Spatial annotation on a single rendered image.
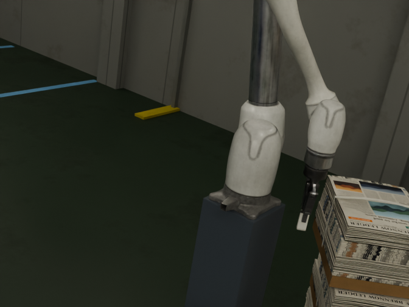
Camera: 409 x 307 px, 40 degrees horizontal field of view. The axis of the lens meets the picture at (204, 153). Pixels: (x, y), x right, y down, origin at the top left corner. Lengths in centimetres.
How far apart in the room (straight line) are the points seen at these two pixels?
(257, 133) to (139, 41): 439
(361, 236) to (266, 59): 63
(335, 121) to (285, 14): 35
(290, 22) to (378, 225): 66
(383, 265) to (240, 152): 56
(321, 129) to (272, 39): 34
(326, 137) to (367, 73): 298
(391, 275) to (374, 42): 301
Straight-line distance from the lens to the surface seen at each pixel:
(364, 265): 186
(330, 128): 176
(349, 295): 189
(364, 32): 472
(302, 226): 194
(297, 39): 175
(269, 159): 176
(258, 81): 191
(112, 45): 617
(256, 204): 182
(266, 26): 187
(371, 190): 206
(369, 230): 179
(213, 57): 545
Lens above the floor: 184
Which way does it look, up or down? 22 degrees down
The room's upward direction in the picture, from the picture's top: 10 degrees clockwise
